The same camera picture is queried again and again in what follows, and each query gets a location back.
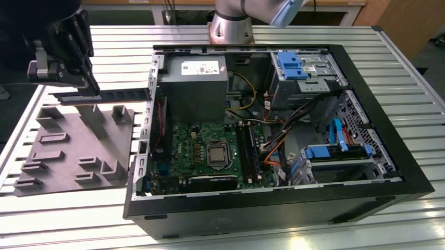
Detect grey power supply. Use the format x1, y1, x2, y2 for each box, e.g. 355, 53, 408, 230
158, 55, 232, 125

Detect blue plastic drive rail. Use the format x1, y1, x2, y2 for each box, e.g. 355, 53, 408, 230
289, 155, 307, 183

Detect black PC case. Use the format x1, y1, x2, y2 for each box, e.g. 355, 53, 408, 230
122, 43, 436, 240

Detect blue drive bay latch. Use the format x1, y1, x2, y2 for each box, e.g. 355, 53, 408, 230
277, 51, 311, 81

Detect red twisted wire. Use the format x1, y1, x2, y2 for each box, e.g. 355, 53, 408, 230
156, 98, 168, 151

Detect silver CPU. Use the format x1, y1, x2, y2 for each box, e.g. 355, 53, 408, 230
208, 144, 229, 163

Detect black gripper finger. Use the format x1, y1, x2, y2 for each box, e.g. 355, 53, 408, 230
75, 10, 102, 97
27, 39, 90, 96

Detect CPU socket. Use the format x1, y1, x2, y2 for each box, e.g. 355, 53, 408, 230
204, 140, 233, 171

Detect black graphics card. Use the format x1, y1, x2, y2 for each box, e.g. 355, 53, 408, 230
180, 174, 241, 194

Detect black cable bundle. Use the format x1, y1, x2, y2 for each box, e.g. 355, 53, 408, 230
280, 90, 345, 132

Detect red flat data cable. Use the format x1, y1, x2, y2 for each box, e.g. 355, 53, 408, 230
343, 126, 356, 145

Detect thin cable with plug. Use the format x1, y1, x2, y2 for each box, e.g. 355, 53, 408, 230
162, 0, 176, 24

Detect dark RAM stick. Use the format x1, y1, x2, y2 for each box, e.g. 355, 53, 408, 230
59, 87, 153, 106
248, 124, 262, 181

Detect white frame desk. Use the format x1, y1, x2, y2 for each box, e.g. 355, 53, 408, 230
82, 0, 371, 27

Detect wooden cabinet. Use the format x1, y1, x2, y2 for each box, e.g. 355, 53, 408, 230
353, 0, 445, 61

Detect yellow wire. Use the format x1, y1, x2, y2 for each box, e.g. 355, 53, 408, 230
225, 72, 260, 113

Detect hard disk in blue carrier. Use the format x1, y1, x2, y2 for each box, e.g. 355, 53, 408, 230
301, 144, 376, 164

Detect grey parts rack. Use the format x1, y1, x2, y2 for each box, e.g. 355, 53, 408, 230
13, 104, 137, 197

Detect grey metal drive cage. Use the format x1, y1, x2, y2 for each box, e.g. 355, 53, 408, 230
270, 51, 349, 110

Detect green motherboard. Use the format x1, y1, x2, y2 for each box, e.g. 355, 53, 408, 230
169, 122, 280, 195

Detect blue flat data cable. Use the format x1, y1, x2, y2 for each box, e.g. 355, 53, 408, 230
328, 118, 351, 153

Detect orange wires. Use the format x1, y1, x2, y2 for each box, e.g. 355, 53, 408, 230
261, 129, 291, 166

